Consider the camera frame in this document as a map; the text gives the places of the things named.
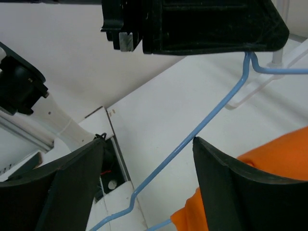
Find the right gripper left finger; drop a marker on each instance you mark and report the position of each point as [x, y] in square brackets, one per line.
[56, 196]

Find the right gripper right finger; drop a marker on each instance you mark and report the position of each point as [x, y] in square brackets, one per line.
[238, 197]

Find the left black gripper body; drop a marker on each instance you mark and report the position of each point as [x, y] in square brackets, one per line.
[191, 27]

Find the orange trousers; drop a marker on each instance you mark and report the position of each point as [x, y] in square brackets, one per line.
[286, 156]

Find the blue wire hanger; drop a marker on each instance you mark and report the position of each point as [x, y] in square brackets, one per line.
[249, 57]

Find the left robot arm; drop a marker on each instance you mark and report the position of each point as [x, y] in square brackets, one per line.
[23, 91]

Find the white clothes rack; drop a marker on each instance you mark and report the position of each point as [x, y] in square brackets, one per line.
[281, 65]

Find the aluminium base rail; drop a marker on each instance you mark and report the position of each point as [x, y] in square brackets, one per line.
[113, 172]

